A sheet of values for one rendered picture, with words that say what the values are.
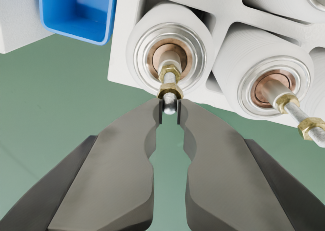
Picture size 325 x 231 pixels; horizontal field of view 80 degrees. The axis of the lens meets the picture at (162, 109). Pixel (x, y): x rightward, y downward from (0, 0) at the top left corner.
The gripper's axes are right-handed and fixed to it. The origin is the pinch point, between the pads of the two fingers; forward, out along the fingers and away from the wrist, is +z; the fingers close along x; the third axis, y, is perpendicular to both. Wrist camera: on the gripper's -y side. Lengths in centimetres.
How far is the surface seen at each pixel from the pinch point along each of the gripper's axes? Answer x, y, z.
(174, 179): 3, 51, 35
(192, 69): 2.4, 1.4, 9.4
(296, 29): 16.1, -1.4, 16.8
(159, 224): -2, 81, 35
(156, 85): -1.4, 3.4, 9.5
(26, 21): -22.5, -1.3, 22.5
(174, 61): 0.4, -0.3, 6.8
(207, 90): 5.9, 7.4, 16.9
